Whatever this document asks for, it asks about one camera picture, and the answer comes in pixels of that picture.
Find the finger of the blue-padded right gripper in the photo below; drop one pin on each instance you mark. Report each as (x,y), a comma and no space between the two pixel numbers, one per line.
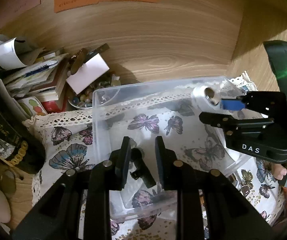
(267,103)
(229,123)

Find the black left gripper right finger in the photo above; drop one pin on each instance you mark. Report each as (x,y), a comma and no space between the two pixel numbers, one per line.
(165,159)

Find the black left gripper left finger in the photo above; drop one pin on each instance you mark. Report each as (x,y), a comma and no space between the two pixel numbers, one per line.
(120,165)

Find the small black clip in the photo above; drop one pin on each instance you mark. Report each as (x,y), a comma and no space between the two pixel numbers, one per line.
(142,170)

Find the person's right hand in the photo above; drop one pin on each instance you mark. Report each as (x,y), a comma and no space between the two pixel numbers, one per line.
(278,171)

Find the white butterfly print cloth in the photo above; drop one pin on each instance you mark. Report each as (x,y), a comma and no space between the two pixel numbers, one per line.
(138,212)

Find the clear plastic storage box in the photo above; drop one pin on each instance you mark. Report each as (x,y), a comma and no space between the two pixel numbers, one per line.
(143,111)

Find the white small cardboard box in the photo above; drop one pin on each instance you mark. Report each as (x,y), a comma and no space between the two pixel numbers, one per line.
(87,73)

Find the dark wine bottle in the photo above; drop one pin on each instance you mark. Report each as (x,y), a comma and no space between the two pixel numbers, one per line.
(18,148)

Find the stack of books and papers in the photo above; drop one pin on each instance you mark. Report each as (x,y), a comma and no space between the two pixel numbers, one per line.
(29,70)

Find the pink paper note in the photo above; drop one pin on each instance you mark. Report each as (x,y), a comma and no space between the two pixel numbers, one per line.
(16,2)

